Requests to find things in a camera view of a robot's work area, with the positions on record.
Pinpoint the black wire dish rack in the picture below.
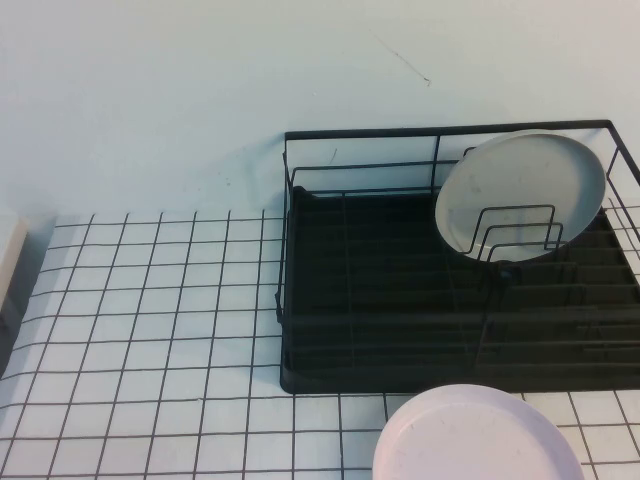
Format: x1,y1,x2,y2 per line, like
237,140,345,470
273,118,640,396

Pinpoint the white checked tablecloth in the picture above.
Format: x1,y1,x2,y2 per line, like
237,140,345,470
0,210,640,480

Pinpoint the beige box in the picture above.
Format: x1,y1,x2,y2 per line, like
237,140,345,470
0,213,32,382

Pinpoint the pink round plate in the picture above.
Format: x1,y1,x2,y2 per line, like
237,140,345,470
371,383,587,480

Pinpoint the grey round plate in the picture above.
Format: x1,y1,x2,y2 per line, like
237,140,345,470
433,129,608,264

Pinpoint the black plastic drip tray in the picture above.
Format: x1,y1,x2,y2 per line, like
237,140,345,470
279,184,640,396

